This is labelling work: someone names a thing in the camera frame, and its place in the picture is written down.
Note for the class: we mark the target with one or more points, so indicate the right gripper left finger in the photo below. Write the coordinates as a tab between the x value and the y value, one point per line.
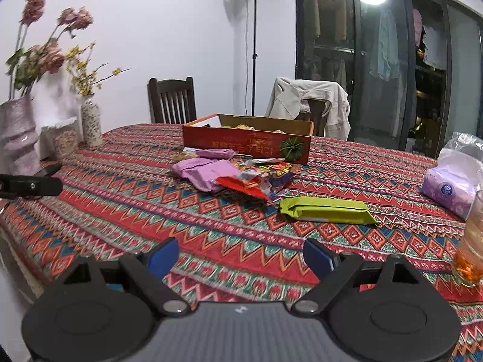
145	273

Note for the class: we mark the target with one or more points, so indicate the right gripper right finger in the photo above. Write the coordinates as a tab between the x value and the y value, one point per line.
335	273

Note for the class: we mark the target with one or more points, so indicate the green snack package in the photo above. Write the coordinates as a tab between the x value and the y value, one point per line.
327	210

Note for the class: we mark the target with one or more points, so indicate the pink snack packet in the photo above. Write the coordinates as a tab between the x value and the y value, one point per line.
216	153
203	173

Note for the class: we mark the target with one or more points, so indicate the red snack packet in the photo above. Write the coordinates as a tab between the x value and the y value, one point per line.
256	187

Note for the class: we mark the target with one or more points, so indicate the large purple ceramic vase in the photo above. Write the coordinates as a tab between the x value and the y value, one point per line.
19	136

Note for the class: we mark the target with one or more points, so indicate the glass jar with lid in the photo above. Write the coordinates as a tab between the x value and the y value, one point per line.
62	137

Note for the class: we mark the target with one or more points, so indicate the small floral vase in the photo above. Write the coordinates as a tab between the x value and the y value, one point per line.
91	123

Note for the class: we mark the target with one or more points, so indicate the patterned red tablecloth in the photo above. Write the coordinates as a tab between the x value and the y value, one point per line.
124	197

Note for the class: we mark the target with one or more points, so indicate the yellow flower twigs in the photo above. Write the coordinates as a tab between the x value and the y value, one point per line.
84	79

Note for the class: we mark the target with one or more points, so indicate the glass of tea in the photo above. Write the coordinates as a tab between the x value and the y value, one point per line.
467	261

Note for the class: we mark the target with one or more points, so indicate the orange cardboard box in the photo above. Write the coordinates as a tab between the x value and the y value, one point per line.
259	137

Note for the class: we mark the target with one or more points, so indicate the purple tissue pack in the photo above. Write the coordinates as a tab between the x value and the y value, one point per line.
454	181

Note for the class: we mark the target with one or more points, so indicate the chair with beige jacket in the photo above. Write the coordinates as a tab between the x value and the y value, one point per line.
317	113

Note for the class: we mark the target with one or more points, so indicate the dark wooden chair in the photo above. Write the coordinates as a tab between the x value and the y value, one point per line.
172	101

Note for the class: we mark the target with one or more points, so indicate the beige jacket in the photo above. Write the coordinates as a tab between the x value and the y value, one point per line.
290	97

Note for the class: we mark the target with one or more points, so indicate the clear plastic bag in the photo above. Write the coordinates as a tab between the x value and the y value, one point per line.
466	143

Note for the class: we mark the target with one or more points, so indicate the black framed glass door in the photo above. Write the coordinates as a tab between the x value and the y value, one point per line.
412	69

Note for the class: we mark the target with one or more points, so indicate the floor lamp on stand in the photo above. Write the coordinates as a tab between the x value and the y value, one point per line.
254	57

